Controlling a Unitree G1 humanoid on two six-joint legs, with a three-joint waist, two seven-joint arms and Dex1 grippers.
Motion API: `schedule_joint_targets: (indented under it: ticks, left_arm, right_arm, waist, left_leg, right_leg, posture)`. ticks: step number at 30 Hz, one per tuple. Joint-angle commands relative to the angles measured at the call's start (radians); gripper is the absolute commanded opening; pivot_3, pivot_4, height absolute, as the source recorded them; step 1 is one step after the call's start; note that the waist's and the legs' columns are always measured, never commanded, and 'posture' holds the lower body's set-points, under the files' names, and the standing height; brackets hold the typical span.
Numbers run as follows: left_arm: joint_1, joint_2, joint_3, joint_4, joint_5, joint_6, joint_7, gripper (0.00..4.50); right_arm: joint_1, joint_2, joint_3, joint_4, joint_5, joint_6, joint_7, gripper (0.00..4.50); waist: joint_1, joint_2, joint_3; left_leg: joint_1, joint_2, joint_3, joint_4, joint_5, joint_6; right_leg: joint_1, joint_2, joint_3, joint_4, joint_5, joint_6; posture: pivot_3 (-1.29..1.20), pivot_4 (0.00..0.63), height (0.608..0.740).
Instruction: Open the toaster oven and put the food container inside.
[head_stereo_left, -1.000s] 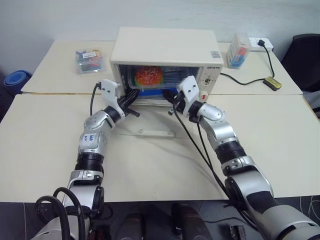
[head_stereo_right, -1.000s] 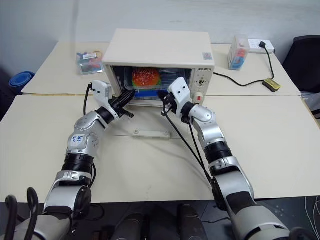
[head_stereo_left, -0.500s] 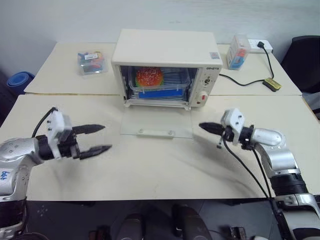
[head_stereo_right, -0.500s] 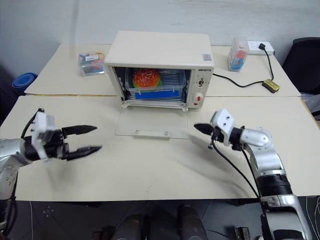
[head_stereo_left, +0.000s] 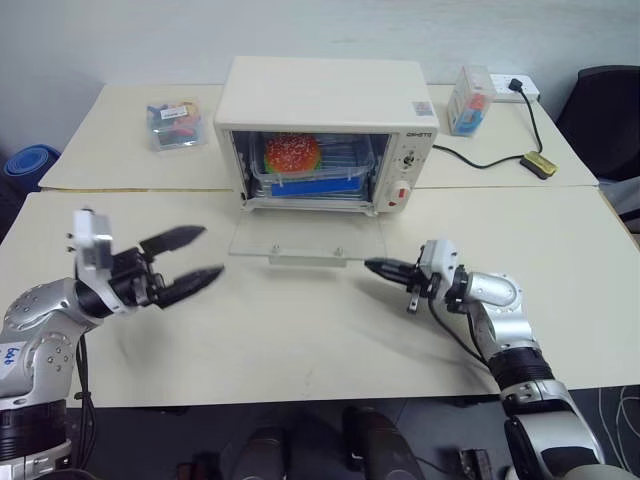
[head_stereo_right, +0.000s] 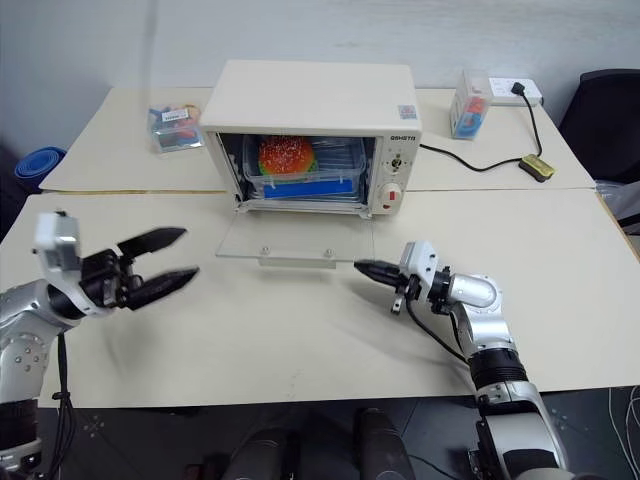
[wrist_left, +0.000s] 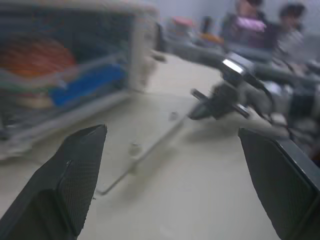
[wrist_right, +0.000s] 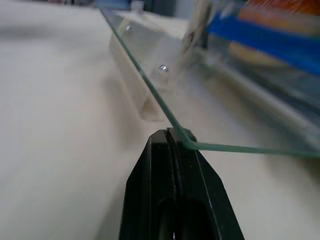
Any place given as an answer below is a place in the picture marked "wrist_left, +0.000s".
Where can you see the person in striped grey top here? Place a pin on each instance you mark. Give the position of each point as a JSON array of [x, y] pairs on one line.
[[290, 37]]

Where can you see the beige toaster oven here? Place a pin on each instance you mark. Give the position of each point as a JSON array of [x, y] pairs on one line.
[[140, 50]]

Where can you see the dark bottle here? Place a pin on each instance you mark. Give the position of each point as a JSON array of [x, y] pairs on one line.
[[206, 24]]

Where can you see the red lidded jar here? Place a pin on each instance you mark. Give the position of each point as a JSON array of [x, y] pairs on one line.
[[183, 23]]

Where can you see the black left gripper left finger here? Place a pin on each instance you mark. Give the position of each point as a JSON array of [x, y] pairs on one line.
[[62, 190]]

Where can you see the person in purple top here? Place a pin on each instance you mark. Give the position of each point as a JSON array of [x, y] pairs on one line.
[[247, 27]]

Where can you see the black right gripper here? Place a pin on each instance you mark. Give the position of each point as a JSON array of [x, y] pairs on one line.
[[225, 100]]

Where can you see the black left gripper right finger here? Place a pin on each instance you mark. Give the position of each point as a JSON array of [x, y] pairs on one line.
[[282, 185]]

